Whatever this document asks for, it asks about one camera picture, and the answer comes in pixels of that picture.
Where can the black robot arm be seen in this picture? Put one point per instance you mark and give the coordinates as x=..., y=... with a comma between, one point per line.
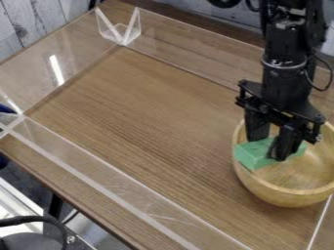
x=293, y=28

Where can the light wooden bowl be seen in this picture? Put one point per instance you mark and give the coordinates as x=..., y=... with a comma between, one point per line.
x=298, y=183

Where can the clear acrylic tray wall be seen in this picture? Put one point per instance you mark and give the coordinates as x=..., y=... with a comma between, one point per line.
x=124, y=128

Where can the metal table bracket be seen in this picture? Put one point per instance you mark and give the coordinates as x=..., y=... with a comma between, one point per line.
x=75, y=242

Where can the blue object at edge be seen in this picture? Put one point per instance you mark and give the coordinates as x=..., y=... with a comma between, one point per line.
x=6, y=109

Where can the clear acrylic corner bracket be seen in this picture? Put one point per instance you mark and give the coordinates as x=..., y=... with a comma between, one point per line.
x=120, y=33

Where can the green rectangular block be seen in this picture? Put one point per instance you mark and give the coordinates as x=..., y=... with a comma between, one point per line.
x=251, y=153

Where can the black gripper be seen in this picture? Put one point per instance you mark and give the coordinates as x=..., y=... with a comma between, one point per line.
x=278, y=102

